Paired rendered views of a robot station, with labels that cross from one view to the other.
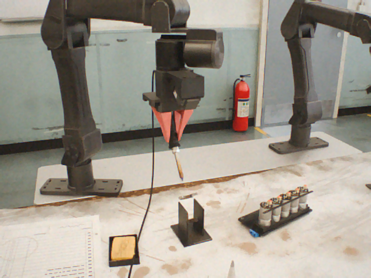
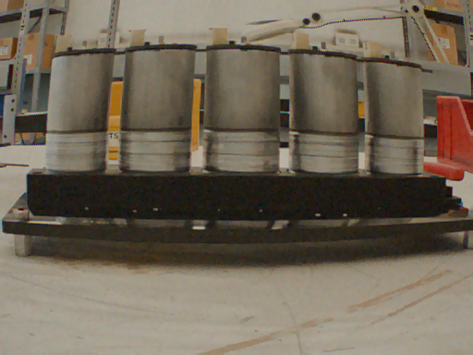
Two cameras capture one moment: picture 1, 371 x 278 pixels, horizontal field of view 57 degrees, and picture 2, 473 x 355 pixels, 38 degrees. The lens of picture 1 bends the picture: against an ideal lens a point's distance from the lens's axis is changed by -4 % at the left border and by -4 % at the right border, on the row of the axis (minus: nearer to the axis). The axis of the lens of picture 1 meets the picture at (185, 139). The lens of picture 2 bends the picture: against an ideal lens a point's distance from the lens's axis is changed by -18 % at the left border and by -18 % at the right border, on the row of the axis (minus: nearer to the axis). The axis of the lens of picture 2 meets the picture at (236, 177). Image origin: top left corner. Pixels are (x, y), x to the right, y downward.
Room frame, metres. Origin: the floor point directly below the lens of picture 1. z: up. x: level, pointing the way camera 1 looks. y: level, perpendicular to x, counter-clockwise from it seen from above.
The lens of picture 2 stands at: (0.88, -0.10, 0.79)
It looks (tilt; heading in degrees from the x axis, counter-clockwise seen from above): 6 degrees down; 205
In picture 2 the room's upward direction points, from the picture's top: 1 degrees clockwise
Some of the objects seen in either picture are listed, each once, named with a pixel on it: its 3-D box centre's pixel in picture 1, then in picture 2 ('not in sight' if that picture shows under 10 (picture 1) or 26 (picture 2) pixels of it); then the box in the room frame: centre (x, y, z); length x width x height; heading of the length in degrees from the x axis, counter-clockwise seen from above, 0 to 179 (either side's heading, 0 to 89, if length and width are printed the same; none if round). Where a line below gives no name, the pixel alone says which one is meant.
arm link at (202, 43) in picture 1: (190, 34); not in sight; (0.68, -0.01, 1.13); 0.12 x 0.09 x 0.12; 67
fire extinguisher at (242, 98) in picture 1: (242, 102); not in sight; (3.36, -0.55, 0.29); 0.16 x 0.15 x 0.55; 109
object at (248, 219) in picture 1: (276, 216); (249, 226); (0.65, -0.20, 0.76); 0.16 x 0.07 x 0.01; 124
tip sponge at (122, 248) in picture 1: (123, 249); not in sight; (0.54, 0.11, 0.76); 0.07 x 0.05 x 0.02; 10
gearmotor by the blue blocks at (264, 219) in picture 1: (265, 215); (394, 126); (0.61, -0.16, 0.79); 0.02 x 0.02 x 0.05
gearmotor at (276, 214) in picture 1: (275, 211); (324, 121); (0.62, -0.18, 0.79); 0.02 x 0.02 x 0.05
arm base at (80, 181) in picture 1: (80, 174); not in sight; (0.79, 0.26, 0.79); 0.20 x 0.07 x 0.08; 89
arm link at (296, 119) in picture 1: (305, 116); not in sight; (1.07, -0.38, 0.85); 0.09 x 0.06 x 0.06; 119
